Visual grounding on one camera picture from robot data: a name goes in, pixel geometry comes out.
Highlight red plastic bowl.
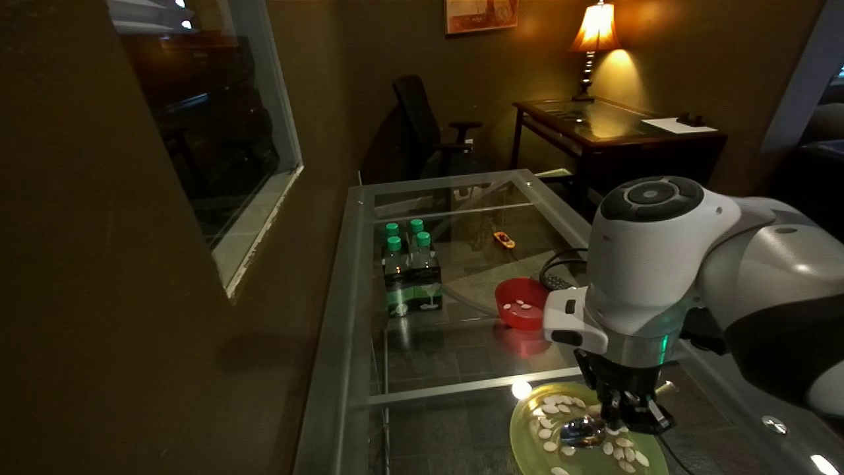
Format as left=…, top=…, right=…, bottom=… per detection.
left=494, top=276, right=554, bottom=334

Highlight white-framed window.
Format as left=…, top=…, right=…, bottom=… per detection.
left=103, top=0, right=306, bottom=302

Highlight green round plate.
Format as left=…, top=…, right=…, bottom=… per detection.
left=506, top=381, right=682, bottom=475

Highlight silver metal spoon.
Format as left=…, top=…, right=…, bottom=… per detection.
left=558, top=418, right=612, bottom=450

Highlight white seeds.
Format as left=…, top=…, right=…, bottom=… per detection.
left=526, top=393, right=655, bottom=475

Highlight black office chair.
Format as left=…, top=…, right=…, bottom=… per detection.
left=392, top=75, right=485, bottom=183

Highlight white paper sheets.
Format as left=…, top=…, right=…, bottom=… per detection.
left=642, top=113, right=721, bottom=138

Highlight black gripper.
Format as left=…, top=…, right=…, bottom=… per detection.
left=575, top=347, right=682, bottom=438

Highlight grey metal table frame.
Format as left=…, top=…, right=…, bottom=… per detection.
left=294, top=167, right=844, bottom=475

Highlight lit table lamp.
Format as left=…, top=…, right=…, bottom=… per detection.
left=568, top=0, right=621, bottom=107

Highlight black floor cable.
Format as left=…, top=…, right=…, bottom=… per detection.
left=539, top=245, right=593, bottom=293

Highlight dark wooden desk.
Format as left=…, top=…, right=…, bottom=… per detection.
left=510, top=95, right=728, bottom=220

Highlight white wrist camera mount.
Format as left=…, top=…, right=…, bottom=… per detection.
left=541, top=286, right=612, bottom=356

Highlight framed wall picture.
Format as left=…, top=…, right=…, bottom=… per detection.
left=443, top=0, right=522, bottom=37

